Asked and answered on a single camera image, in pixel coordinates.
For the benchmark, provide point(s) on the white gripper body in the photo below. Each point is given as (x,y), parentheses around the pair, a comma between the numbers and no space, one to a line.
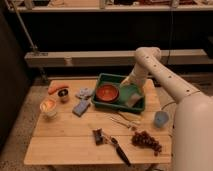
(139,83)

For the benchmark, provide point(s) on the green plastic tray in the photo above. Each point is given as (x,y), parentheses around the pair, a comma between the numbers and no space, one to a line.
(125,92)

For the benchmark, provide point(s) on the orange carrot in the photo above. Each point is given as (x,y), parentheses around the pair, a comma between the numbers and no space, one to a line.
(54,88)

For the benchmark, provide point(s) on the blue sponge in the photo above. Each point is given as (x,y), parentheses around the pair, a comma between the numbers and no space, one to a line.
(81,108)

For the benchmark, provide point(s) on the tan sponge block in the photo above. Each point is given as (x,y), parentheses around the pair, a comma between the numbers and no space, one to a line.
(133,100)

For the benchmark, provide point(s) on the red bowl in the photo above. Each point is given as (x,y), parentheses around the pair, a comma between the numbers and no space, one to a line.
(107,93)

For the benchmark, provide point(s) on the blue plastic cup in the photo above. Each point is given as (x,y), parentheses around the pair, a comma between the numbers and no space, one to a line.
(160,119)

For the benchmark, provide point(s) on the black handled knife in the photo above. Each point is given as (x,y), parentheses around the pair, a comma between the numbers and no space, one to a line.
(119,150)

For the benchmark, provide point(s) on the bunch of dark grapes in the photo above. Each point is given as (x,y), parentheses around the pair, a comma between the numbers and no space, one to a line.
(145,140)

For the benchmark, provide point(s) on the grey metal shelf beam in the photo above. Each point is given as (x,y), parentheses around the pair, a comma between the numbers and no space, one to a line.
(112,58)

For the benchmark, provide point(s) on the grey crumpled cloth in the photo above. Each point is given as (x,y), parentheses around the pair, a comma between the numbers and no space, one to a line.
(84,93)

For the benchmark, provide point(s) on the metal fork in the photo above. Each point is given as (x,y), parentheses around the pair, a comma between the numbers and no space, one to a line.
(133,128)

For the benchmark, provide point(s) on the small dark-topped cup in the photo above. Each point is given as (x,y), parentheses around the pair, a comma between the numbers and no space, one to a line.
(63,95)

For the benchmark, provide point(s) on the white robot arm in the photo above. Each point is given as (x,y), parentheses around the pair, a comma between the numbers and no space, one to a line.
(192,136)

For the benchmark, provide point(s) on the diagonal metal pole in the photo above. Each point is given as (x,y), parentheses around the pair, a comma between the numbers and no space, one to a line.
(33,46)

